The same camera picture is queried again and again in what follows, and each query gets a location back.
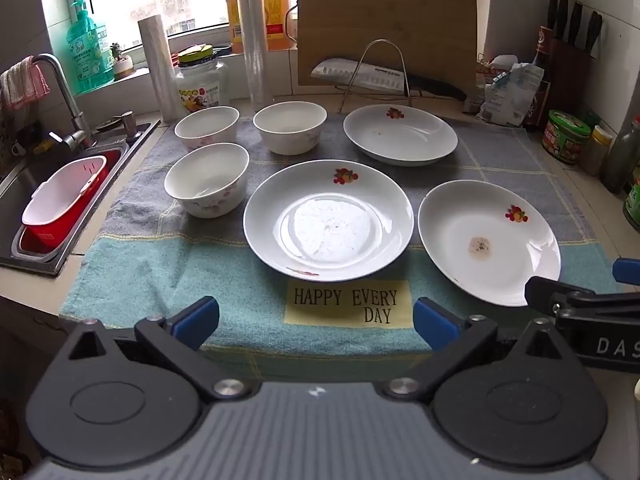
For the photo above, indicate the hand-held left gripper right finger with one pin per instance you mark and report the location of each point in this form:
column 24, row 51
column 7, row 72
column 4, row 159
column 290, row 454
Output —
column 432, row 322

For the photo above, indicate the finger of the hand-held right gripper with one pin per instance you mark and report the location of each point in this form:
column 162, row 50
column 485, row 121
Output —
column 542, row 292
column 627, row 271

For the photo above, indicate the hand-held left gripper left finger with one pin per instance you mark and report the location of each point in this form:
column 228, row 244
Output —
column 195, row 320

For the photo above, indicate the white plate with brown stain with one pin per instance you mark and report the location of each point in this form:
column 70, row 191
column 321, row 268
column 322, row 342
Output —
column 480, row 245

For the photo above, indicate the white floral bowl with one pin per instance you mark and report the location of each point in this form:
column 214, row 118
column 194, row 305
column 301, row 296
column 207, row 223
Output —
column 207, row 127
column 290, row 127
column 205, row 180

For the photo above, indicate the white plate two fruit prints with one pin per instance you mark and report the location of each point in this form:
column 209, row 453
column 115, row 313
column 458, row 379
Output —
column 325, row 220

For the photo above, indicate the white plate with fruit print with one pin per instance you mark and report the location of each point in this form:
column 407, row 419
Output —
column 400, row 132

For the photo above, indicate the glass jar with green label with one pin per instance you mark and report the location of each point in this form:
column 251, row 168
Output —
column 634, row 200

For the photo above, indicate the grey and teal checked cloth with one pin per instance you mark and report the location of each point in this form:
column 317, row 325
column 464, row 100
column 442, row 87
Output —
column 150, row 260

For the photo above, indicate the clear glass bottle red cap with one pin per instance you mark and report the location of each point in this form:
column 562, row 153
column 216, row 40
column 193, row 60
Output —
column 622, row 160

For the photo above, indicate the spice jar with yellow lid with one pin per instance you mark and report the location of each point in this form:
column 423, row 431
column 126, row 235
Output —
column 597, row 152

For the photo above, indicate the sauce jar with green lid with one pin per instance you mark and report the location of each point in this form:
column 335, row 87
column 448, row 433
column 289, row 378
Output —
column 567, row 137

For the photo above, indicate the red plastic basin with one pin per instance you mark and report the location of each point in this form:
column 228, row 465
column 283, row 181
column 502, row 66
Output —
column 65, row 227

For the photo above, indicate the white plastic colander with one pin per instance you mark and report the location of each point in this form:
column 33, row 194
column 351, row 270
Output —
column 60, row 190

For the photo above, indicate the white crumpled bag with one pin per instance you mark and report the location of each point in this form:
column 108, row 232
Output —
column 505, row 100

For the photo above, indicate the dark wooden knife block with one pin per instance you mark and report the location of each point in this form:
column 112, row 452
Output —
column 570, row 70

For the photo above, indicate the steel sink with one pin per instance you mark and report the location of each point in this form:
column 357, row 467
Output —
column 15, row 195

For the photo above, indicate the red and white packet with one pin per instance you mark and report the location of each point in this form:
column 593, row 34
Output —
column 495, row 67

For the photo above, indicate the glass jar with yellow-green lid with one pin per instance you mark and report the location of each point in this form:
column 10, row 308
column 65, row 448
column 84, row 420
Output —
column 200, row 90

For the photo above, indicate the dark soy sauce bottle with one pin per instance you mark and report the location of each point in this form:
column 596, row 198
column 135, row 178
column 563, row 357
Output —
column 542, row 50

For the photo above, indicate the metal faucet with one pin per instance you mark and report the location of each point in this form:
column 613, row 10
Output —
column 70, row 105

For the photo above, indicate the short roll of plastic bags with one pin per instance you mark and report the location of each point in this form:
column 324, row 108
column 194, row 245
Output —
column 160, row 70

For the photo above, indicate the small potted plant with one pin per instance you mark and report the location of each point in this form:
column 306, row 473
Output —
column 122, row 65

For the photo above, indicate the green detergent pump bottle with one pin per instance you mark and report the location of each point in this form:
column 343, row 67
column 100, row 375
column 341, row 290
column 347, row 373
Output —
column 90, row 55

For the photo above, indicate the tall roll of plastic bags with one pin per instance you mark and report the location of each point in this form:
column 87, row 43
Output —
column 254, row 35

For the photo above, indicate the pink dish cloth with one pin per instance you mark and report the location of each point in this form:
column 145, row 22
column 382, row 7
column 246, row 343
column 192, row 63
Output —
column 22, row 85

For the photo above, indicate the orange cooking oil bottle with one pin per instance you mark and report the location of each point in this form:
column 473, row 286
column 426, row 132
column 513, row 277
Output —
column 277, row 15

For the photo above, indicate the wooden cutting board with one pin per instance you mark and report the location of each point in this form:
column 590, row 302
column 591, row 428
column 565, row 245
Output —
column 350, row 10

